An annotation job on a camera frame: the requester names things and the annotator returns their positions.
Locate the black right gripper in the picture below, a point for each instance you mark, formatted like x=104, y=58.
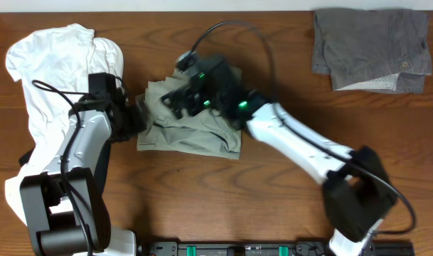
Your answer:
x=186, y=93

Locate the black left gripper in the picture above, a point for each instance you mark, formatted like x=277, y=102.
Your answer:
x=140, y=123

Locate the khaki green shorts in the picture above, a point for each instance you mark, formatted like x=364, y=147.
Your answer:
x=205, y=134

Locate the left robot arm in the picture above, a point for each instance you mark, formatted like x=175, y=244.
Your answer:
x=63, y=206

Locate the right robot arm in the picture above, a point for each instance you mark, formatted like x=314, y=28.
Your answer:
x=356, y=189

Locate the white shirt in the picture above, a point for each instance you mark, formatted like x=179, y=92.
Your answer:
x=62, y=57

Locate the folded grey shorts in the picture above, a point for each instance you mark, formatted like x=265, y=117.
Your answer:
x=384, y=51

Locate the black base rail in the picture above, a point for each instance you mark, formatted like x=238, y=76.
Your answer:
x=300, y=248

